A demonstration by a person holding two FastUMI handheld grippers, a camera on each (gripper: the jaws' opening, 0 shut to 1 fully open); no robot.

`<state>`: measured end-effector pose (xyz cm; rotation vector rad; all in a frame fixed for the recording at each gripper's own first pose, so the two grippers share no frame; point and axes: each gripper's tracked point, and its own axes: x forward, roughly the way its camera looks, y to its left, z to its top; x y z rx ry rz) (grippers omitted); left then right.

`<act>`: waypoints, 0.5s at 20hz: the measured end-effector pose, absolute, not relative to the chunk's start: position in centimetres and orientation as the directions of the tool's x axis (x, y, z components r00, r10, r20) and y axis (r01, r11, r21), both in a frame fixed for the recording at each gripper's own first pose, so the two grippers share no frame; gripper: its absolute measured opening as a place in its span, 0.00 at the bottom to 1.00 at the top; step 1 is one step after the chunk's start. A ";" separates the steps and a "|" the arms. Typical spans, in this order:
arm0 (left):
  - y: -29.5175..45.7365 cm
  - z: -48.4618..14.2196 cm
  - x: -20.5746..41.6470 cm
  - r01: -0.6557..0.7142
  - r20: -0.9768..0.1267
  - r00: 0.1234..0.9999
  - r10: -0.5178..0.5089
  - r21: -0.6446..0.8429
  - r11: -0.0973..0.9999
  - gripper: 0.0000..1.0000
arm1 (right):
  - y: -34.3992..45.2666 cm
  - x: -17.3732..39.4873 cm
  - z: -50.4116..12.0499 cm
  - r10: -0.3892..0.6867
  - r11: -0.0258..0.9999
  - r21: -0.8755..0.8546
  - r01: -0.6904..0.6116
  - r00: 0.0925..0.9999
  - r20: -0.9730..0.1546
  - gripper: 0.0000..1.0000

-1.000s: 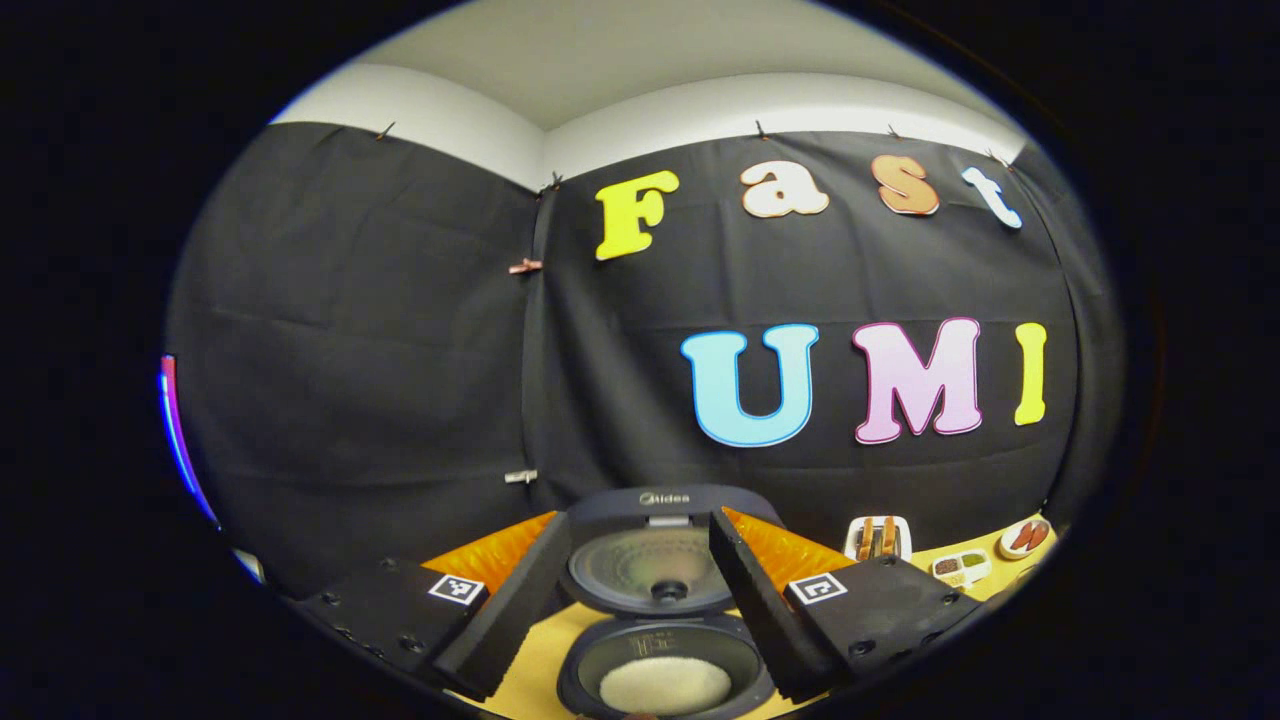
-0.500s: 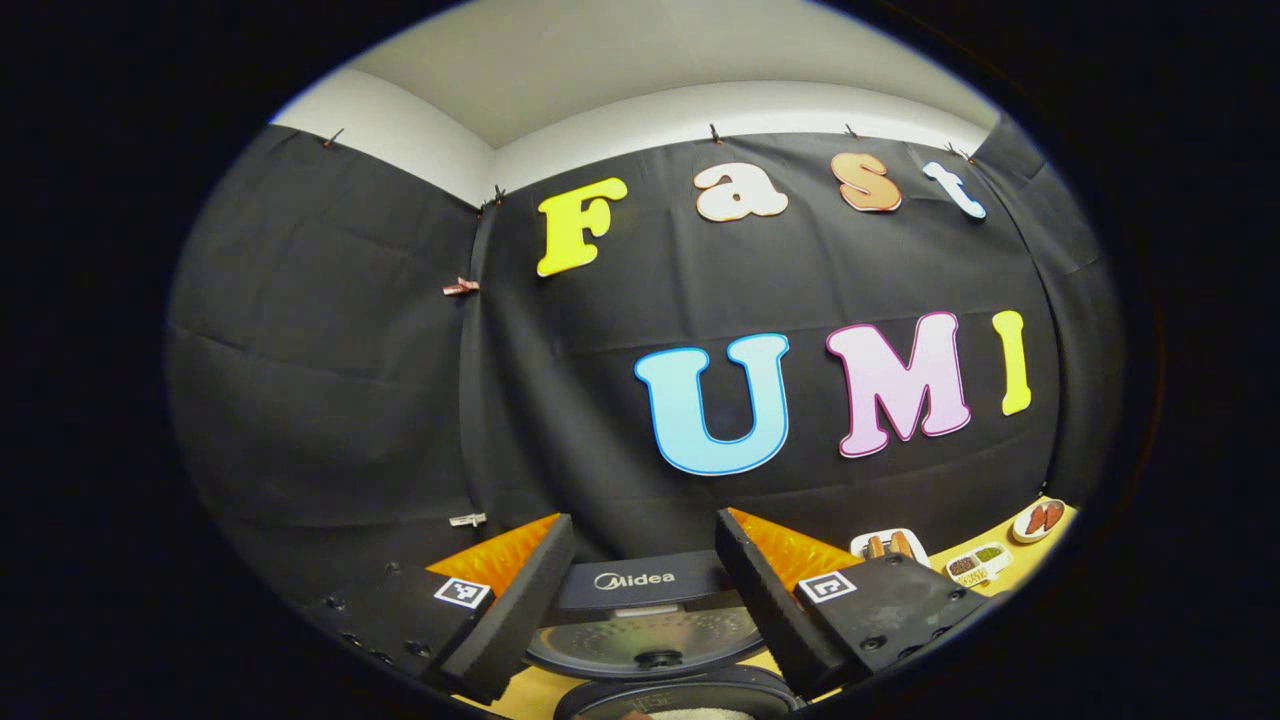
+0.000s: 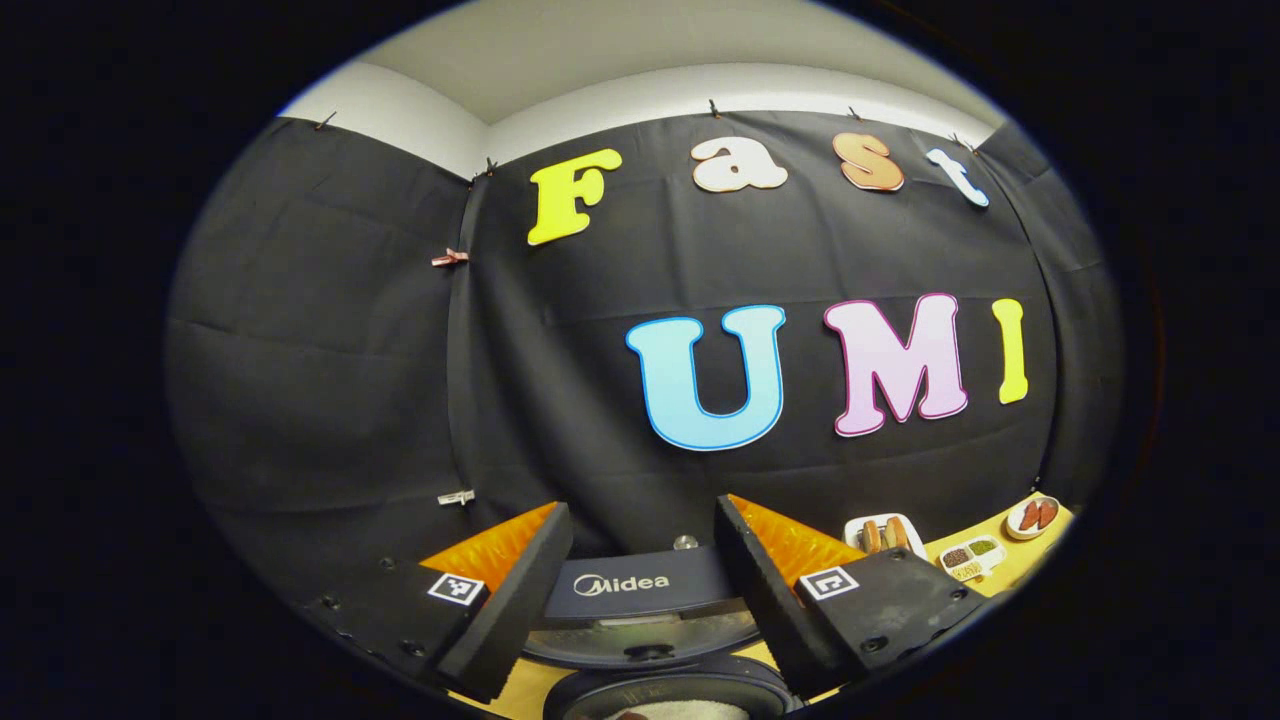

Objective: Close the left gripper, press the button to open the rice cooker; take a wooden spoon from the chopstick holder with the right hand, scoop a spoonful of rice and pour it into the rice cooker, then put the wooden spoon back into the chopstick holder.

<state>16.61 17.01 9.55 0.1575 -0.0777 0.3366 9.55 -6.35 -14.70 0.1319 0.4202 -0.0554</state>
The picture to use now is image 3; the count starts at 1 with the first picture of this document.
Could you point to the red meat slice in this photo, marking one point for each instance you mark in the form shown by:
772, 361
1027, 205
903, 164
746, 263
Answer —
1047, 513
1029, 516

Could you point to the white toaster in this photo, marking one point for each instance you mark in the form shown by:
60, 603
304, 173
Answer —
853, 528

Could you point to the toasted bread slice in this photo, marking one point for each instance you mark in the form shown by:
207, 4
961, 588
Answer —
872, 537
897, 533

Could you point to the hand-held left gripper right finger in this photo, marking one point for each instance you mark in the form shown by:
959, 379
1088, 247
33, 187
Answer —
765, 610

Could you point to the white rice heap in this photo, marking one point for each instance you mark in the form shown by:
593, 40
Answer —
700, 713

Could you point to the small white plate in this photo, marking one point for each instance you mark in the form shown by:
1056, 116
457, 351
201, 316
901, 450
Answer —
1015, 531

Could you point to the black backdrop cloth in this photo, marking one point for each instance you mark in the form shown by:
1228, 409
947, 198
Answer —
350, 350

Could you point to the black rice cooker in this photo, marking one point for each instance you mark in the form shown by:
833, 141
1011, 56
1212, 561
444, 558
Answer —
700, 590

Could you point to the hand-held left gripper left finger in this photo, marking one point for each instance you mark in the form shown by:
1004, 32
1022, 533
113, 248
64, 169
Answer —
520, 610

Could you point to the wooden clothespin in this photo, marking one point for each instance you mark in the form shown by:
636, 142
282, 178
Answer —
450, 257

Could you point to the white divided grain dish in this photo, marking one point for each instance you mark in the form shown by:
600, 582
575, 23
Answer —
972, 567

